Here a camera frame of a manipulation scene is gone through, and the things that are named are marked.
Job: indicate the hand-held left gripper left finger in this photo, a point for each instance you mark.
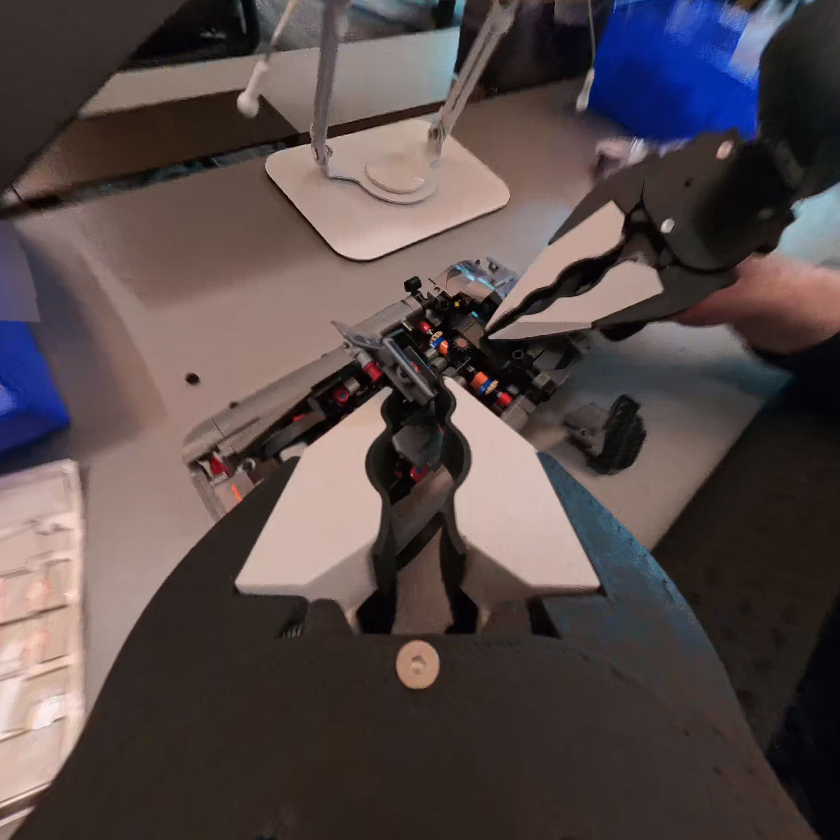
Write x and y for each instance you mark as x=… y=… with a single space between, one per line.
x=308 y=525

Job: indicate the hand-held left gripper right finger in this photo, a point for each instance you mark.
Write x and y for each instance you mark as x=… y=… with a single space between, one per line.
x=531 y=525

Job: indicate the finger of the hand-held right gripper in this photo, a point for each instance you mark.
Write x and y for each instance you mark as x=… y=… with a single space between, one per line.
x=577 y=243
x=610 y=295

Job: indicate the clear bag of lego parts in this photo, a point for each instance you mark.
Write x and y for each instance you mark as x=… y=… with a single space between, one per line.
x=623 y=154

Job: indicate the black studded lego roof piece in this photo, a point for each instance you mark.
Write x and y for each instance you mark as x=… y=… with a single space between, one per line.
x=617 y=433

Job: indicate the blue plastic bin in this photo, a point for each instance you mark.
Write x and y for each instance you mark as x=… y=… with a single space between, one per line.
x=669 y=72

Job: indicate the lego car model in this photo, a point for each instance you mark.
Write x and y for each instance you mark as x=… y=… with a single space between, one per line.
x=459 y=348

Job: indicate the white metal book stand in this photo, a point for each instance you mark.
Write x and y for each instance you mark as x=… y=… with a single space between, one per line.
x=394 y=210

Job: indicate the person's right forearm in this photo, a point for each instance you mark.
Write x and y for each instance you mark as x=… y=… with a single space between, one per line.
x=807 y=374

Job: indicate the black lego set box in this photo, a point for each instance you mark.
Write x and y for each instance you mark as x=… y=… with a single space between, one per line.
x=518 y=39

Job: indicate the person's right hand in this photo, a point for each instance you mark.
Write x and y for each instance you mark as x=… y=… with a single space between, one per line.
x=774 y=302

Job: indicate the black perforated pad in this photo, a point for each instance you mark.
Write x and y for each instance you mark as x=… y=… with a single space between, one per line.
x=774 y=558

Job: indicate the white sticker sheet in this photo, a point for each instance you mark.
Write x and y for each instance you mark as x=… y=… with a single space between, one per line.
x=39 y=623

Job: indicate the blue bin with white label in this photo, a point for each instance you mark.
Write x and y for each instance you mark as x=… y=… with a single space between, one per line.
x=26 y=394

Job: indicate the black sheet holder board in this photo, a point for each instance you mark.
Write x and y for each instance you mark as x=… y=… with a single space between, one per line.
x=52 y=65

